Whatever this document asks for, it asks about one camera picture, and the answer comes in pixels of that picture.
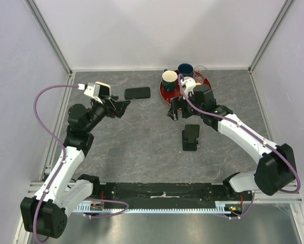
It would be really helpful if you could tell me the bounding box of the white slotted cable duct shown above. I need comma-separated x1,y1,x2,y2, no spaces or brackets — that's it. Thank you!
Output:
73,201,242,215

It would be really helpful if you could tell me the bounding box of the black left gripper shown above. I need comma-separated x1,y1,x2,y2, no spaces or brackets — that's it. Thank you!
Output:
84,95,130,132

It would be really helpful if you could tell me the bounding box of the aluminium frame rail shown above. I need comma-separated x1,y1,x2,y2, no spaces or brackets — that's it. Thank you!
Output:
13,0,304,244

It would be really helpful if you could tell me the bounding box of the black folding phone stand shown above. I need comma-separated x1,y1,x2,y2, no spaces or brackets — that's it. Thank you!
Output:
181,124,200,151

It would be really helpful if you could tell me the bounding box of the red round tray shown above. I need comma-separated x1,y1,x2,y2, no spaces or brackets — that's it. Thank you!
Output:
160,78,212,105

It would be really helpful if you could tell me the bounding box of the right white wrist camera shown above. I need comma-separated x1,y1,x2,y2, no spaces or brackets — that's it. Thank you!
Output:
180,77,196,97

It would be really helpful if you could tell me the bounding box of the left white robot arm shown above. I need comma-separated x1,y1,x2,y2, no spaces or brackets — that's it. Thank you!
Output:
20,96,130,242

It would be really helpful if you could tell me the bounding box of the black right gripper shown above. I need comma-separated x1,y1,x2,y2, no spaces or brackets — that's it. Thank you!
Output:
166,91,204,121

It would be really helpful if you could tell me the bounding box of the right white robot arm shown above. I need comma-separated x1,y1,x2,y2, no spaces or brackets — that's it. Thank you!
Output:
168,84,301,200

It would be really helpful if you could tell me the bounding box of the green mug cream inside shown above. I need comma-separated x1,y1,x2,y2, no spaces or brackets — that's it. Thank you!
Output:
162,70,178,93

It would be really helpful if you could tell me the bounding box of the clear glass cup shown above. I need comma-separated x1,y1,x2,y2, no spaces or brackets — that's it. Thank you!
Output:
193,65,208,84

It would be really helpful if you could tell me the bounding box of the black phone lying flat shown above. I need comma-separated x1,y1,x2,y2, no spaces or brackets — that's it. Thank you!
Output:
125,87,150,100

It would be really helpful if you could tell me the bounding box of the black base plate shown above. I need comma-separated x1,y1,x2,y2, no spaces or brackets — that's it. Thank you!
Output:
93,182,252,202

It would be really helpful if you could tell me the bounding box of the dark blue mug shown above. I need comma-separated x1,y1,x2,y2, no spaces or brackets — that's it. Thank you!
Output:
177,63,194,77

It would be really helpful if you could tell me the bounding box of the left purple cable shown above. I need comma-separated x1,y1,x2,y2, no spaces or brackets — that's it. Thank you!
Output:
33,84,81,242

